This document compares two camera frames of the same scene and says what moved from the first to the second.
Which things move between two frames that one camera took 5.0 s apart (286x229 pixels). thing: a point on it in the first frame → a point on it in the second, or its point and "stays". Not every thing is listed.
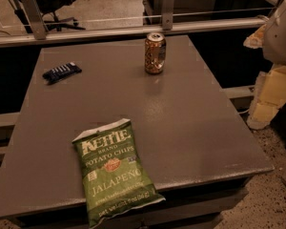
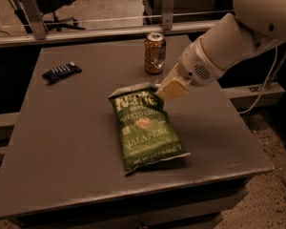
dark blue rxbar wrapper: x=60 y=72 stays
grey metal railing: x=33 y=32 stays
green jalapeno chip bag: x=114 y=177 → x=148 y=136
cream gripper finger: x=273 y=89 → x=171 y=90
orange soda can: x=155 y=53 stays
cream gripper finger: x=255 y=39 → x=170 y=76
